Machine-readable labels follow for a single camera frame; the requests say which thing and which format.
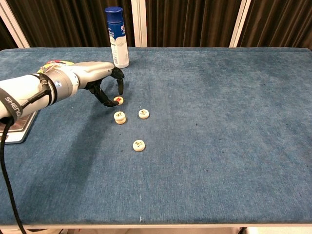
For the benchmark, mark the blue capped white bottle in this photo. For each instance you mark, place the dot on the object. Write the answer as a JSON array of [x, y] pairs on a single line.
[[119, 41]]

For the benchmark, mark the white frame post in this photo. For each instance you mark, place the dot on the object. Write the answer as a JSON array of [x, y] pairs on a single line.
[[14, 24], [139, 24], [240, 24]]

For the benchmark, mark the wooden token top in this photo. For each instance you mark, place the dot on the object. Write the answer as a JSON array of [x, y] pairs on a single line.
[[119, 99]]

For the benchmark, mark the white kitchen scale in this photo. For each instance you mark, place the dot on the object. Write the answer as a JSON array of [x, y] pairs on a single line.
[[14, 132]]

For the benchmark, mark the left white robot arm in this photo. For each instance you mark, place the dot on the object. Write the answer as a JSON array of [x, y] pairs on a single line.
[[24, 92]]

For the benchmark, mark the blue table cloth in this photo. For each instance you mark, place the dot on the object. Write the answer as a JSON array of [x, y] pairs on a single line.
[[207, 134]]

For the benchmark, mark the black pleated curtain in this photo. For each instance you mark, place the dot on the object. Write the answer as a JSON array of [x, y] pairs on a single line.
[[68, 22], [190, 22], [6, 36], [280, 22]]

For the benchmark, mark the wooden token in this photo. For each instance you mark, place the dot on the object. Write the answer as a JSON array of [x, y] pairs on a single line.
[[121, 122], [143, 113], [119, 115], [119, 99], [139, 145]]

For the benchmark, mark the razor in yellow card package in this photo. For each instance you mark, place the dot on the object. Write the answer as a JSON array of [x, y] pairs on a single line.
[[63, 63]]

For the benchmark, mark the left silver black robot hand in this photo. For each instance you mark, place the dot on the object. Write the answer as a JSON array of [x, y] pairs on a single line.
[[95, 69]]

